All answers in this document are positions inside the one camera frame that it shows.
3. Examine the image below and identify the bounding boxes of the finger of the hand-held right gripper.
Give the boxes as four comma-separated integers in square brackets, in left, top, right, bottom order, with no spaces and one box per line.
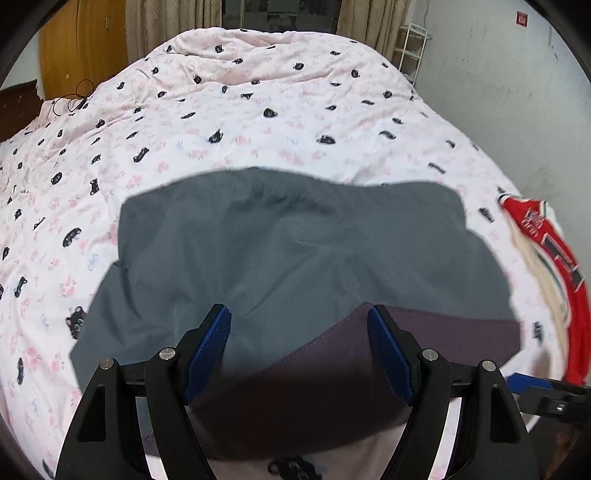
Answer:
[507,371,591,419]

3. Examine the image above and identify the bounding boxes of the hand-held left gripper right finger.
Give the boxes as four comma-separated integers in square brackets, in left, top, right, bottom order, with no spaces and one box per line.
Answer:
[368,304,542,480]

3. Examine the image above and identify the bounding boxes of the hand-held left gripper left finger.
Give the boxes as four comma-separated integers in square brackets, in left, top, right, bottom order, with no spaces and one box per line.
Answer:
[54,303,232,480]

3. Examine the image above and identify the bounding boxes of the red and white jersey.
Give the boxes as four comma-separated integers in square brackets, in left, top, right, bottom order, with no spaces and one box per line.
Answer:
[496,194,591,387]

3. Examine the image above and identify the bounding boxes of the beige garment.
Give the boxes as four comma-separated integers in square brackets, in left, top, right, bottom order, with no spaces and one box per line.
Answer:
[507,212,572,324]

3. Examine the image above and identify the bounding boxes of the floral cat print quilt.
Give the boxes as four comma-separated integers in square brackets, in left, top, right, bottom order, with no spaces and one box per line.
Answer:
[0,28,591,480]

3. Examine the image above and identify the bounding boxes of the wooden headboard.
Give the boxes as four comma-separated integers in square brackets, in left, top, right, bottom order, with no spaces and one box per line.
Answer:
[0,79,45,142]

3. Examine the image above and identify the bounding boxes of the beige curtain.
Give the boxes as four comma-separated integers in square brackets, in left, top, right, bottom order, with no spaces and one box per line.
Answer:
[336,0,411,62]
[124,0,225,59]

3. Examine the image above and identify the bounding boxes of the wooden wardrobe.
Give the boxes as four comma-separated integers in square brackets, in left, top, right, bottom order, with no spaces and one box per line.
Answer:
[38,0,129,100]

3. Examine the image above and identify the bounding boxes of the window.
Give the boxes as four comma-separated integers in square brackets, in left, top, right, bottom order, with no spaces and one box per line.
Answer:
[222,0,342,34]

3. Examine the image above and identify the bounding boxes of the black cable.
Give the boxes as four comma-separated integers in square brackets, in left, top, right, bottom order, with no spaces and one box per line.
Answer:
[51,79,96,117]

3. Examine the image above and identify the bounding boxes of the white wire rack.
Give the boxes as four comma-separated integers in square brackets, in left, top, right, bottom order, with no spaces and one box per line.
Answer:
[394,23,433,88]

